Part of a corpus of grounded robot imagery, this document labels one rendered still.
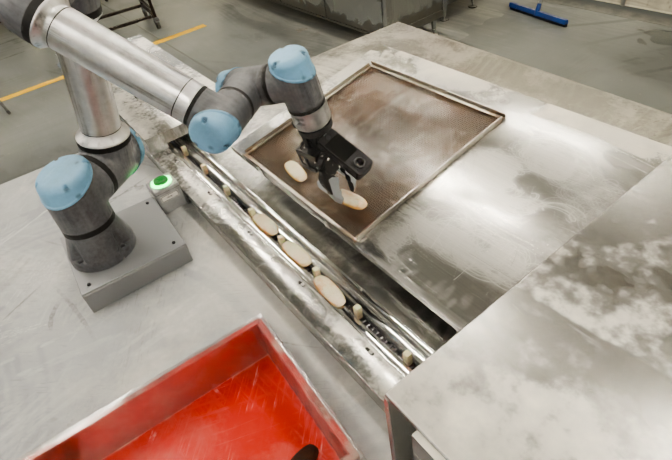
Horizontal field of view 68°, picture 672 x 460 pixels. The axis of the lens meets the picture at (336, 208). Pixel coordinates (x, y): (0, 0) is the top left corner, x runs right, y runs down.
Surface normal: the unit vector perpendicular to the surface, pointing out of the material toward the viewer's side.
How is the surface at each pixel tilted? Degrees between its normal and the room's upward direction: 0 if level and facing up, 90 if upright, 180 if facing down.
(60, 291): 0
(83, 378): 0
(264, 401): 0
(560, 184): 10
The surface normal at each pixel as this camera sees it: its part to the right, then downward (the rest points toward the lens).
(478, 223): -0.26, -0.66
